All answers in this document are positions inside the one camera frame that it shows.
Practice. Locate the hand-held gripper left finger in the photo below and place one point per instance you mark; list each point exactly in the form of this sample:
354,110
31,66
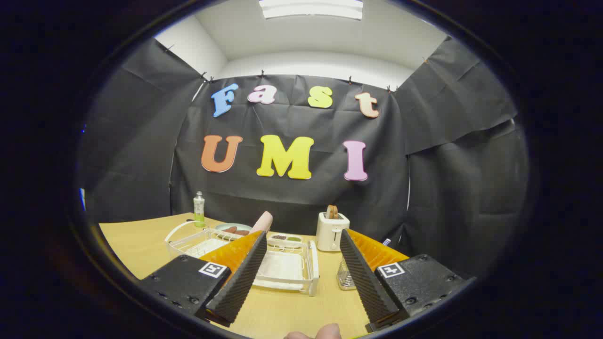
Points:
240,282

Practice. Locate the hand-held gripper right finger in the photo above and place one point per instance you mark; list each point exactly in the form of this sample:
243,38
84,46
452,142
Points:
365,282

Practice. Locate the white dish rack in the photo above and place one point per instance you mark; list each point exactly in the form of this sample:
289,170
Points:
282,269

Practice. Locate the pink plate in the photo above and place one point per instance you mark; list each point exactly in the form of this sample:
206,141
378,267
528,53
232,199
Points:
263,222

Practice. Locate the pale green plate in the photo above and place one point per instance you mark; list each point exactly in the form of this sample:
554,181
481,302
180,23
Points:
225,226

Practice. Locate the white divided condiment dish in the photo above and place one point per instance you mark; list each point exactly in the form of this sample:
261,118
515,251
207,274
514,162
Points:
285,243

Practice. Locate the white toaster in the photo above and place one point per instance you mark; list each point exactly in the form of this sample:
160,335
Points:
330,233

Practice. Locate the brown toast slice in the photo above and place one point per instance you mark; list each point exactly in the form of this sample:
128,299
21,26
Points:
332,212

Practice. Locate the clear bottle with green liquid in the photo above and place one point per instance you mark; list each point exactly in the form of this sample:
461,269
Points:
199,209

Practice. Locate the ceiling light panel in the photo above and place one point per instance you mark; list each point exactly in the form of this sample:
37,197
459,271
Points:
311,8

